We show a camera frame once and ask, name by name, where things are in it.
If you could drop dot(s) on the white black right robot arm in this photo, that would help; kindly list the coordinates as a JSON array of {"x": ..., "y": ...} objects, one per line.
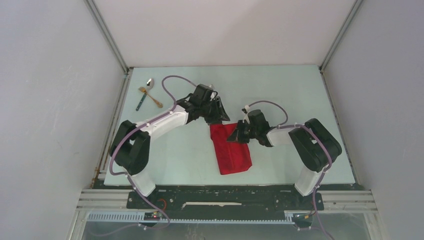
[{"x": 316, "y": 146}]

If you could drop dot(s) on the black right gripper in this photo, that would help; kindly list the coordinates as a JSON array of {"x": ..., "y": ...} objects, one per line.
[{"x": 237, "y": 136}]

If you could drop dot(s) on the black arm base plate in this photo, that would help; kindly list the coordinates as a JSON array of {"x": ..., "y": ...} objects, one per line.
[{"x": 230, "y": 202}]

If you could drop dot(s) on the right aluminium frame post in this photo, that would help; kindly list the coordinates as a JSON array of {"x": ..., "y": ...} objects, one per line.
[{"x": 340, "y": 34}]

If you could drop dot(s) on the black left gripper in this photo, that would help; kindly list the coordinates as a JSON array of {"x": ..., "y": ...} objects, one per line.
[{"x": 219, "y": 114}]

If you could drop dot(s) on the left aluminium frame post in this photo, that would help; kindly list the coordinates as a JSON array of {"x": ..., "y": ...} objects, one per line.
[{"x": 101, "y": 24}]

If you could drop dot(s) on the red satin napkin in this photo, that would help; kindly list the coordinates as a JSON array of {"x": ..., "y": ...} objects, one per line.
[{"x": 232, "y": 157}]

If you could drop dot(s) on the gold fork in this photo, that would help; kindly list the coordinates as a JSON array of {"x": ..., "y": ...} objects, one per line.
[{"x": 158, "y": 103}]

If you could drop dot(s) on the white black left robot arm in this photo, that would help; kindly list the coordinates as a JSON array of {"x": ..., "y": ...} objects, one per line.
[{"x": 130, "y": 149}]

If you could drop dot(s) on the silver spoon teal handle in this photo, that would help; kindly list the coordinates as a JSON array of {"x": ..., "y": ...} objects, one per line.
[{"x": 149, "y": 85}]

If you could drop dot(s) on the white slotted cable duct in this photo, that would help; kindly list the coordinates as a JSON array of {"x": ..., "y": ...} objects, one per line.
[{"x": 141, "y": 217}]

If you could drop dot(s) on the aluminium frame post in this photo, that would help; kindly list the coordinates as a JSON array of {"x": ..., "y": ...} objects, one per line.
[
  {"x": 340, "y": 34},
  {"x": 101, "y": 24}
]

